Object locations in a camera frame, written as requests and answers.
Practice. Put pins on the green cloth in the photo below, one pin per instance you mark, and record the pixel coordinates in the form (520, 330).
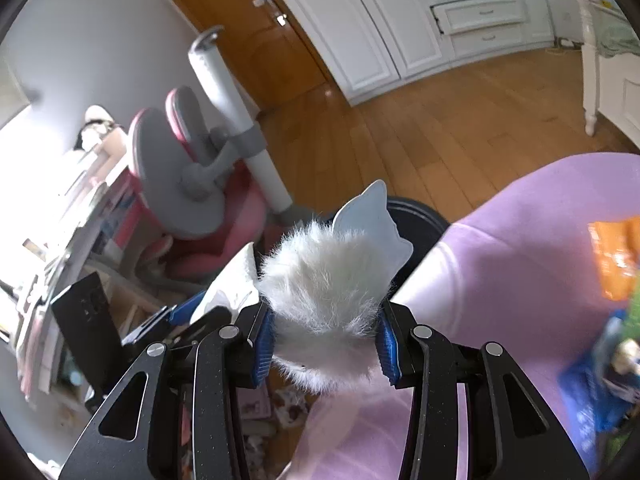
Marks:
(617, 35)

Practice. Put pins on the white wardrobe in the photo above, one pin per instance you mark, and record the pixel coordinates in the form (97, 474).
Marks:
(370, 35)

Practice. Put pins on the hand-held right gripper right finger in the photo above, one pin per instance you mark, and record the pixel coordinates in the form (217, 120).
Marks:
(389, 351)

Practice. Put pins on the purple tablecloth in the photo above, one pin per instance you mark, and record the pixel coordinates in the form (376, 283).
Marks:
(500, 260)

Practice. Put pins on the white tower fan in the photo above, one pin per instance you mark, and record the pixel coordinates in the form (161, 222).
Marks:
(215, 80)

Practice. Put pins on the white plush toy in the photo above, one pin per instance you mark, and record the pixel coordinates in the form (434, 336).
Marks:
(97, 125)

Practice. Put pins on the black trash bin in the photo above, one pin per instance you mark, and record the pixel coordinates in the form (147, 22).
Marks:
(425, 225)

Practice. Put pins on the wooden door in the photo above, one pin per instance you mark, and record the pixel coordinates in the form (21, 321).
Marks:
(270, 60)

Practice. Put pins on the open white drawer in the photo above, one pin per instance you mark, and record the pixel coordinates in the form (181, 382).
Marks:
(480, 12)

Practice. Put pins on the white fluffy cat toy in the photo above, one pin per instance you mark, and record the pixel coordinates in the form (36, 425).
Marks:
(320, 285)

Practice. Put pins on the cluttered pink desk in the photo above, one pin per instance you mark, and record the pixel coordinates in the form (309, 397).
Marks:
(60, 210)

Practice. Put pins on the white bed frame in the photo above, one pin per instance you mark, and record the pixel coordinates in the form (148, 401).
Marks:
(615, 100)

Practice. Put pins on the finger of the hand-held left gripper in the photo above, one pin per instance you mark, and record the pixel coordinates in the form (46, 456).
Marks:
(182, 307)

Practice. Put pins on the blue snack packet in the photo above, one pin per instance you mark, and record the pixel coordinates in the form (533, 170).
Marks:
(590, 390)

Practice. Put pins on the pink and grey chair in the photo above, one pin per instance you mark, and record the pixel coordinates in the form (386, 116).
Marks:
(160, 170)

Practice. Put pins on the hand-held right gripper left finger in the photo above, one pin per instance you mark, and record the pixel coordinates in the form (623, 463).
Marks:
(262, 341)

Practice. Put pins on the orange snack packet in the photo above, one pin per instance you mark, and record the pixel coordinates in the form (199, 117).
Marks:
(612, 260)

